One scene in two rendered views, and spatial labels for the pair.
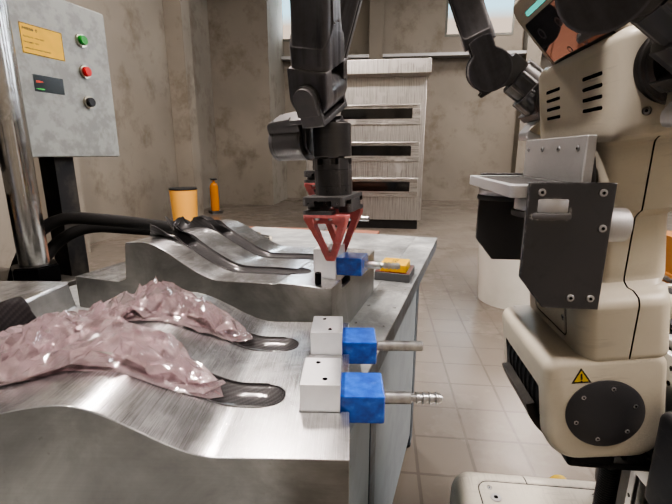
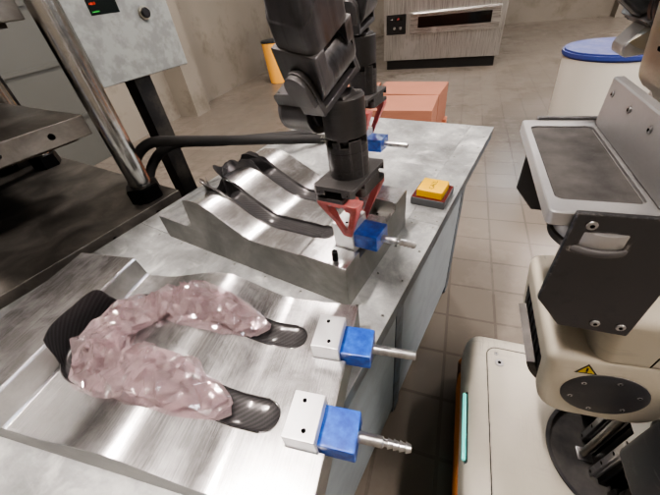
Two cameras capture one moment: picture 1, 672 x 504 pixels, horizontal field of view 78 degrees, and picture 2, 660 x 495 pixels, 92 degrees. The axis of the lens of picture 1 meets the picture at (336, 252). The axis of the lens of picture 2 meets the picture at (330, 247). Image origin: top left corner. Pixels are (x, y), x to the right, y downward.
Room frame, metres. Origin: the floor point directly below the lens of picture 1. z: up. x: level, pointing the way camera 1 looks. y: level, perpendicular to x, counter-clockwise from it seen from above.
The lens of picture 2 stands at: (0.22, -0.08, 1.23)
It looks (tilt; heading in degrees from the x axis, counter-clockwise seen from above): 40 degrees down; 17
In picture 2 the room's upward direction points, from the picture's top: 8 degrees counter-clockwise
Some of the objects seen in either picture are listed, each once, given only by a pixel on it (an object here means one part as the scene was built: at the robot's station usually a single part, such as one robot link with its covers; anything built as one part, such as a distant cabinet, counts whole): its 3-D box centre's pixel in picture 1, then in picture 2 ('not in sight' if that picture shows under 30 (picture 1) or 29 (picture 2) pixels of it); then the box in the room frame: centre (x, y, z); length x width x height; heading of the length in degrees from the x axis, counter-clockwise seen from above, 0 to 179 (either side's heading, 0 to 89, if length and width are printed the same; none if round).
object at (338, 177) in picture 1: (333, 181); (348, 159); (0.64, 0.00, 1.04); 0.10 x 0.07 x 0.07; 161
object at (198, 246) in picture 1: (234, 242); (273, 190); (0.75, 0.19, 0.92); 0.35 x 0.16 x 0.09; 71
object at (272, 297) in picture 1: (232, 266); (275, 205); (0.77, 0.20, 0.87); 0.50 x 0.26 x 0.14; 71
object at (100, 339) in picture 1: (118, 328); (158, 334); (0.41, 0.23, 0.90); 0.26 x 0.18 x 0.08; 88
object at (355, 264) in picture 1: (358, 264); (376, 236); (0.62, -0.04, 0.91); 0.13 x 0.05 x 0.05; 71
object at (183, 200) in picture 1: (184, 209); (276, 61); (5.92, 2.18, 0.31); 0.40 x 0.39 x 0.61; 175
